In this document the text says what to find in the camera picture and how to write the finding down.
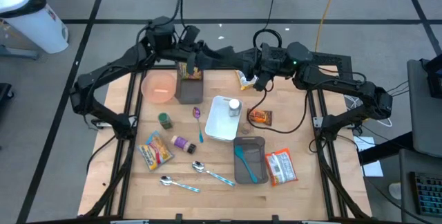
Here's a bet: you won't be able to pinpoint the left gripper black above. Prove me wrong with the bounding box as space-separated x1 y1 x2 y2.
178 24 228 75

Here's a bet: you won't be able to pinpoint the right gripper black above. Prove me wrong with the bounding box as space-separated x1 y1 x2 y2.
240 41 295 93

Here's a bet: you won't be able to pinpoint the yellow chicken ramen packet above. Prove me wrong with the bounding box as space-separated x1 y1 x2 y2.
236 69 258 91

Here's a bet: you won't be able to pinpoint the green shrimp ramen packet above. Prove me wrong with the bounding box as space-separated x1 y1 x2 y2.
177 62 204 81

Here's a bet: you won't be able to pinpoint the white-capped spice jar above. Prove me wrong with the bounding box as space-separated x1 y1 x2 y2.
227 98 242 118

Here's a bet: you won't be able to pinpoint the green-capped herb spice jar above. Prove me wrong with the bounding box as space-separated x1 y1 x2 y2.
157 112 174 131

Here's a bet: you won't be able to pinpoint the silver spoon striped teal handle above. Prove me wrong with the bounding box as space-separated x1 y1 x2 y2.
191 160 236 187
159 175 202 194

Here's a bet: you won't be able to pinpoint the grey translucent plastic bin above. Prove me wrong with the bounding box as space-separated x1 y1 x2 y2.
175 63 205 105
232 136 269 185

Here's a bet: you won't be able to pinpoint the orange candy packet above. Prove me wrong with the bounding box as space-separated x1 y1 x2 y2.
246 108 273 127

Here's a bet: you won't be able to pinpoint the pink translucent bowl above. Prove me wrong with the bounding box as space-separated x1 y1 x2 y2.
140 71 177 104

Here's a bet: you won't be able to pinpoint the white plastic bin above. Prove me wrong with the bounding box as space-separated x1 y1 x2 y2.
204 95 244 143

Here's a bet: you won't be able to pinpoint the purple-label spice jar black cap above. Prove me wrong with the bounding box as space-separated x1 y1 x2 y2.
171 134 198 155

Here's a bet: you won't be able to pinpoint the teal plastic spoon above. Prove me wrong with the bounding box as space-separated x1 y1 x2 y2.
233 144 259 184

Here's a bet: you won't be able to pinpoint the orange ramen packet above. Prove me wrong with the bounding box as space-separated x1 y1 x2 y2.
264 147 299 187

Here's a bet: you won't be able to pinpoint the blue and yellow ramen packet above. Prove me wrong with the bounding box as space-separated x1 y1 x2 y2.
136 130 175 172

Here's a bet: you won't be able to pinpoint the white paper sheet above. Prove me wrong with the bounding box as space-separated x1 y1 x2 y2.
352 135 385 178

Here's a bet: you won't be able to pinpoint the white trash can black liner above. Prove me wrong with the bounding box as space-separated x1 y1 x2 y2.
0 0 70 55

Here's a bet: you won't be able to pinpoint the black monitor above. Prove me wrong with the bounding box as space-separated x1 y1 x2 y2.
419 53 442 100

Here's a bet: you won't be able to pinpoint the white computer mouse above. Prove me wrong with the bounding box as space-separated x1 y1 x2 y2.
387 181 403 201

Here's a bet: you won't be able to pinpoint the wooden desk grey legs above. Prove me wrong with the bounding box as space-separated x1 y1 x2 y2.
0 44 39 62

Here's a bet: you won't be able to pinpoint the black aluminium table frame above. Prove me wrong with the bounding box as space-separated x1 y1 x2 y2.
77 64 372 224

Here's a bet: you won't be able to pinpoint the black coiled cable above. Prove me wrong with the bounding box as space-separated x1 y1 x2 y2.
252 0 283 50

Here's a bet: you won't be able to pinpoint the iridescent spoon teal handle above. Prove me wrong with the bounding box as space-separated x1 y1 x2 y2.
192 106 205 144

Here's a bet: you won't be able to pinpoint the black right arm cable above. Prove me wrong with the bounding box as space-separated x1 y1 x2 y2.
247 78 310 135

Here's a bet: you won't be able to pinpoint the yellow cable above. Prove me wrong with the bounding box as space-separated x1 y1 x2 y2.
314 0 342 53

